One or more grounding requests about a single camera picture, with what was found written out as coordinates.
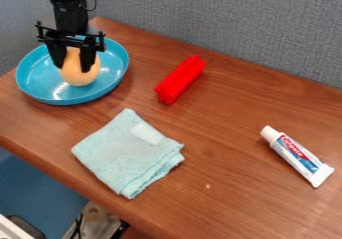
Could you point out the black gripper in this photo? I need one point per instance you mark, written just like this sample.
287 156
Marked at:
59 39

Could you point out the yellow orange ball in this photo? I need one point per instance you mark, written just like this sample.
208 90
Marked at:
71 70

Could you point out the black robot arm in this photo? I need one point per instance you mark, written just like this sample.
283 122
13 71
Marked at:
71 16

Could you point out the blue plate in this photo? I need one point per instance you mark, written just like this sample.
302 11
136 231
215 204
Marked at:
67 86

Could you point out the red plastic block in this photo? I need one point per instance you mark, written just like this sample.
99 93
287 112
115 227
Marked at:
179 79

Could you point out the light blue folded cloth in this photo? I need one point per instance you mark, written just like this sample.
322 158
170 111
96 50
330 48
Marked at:
128 154

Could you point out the white toothpaste tube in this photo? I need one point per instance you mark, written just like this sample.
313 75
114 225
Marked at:
303 161

